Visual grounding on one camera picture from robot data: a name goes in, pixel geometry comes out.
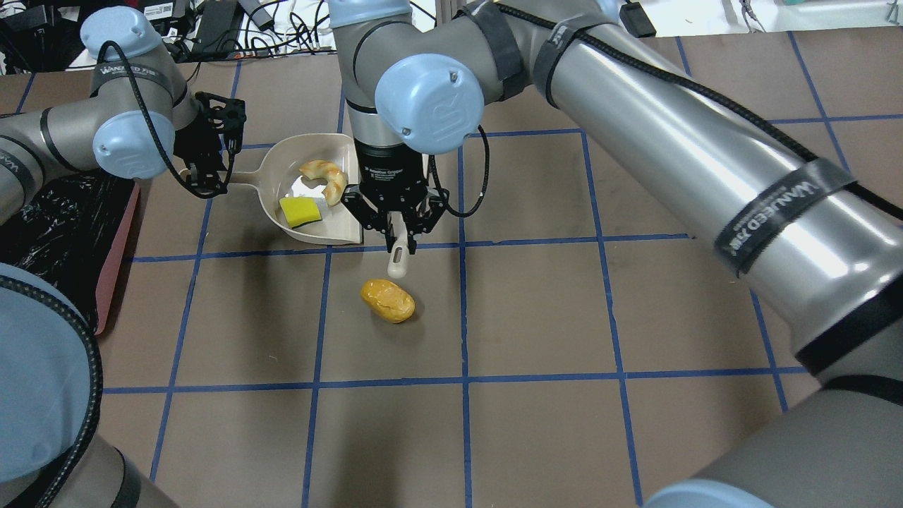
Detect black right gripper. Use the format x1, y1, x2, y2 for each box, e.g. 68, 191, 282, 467
341, 138, 448, 253

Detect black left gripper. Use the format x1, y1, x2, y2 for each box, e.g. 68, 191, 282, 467
174, 91, 246, 198

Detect orange peel piece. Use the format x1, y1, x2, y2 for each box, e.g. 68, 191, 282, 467
299, 159, 349, 207

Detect beige hand brush black bristles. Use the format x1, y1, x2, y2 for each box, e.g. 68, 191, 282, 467
386, 211, 410, 279

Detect beige plastic dustpan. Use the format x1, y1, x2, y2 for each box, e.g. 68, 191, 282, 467
229, 134, 363, 246

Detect yellow green sponge piece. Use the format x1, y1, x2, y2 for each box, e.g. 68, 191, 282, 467
279, 196, 328, 229

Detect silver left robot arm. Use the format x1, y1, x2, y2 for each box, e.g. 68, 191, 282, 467
2, 4, 246, 507

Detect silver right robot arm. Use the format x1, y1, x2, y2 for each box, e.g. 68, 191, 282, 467
329, 1, 902, 507

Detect black lined trash bin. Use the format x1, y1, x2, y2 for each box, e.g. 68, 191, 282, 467
1, 170, 140, 335

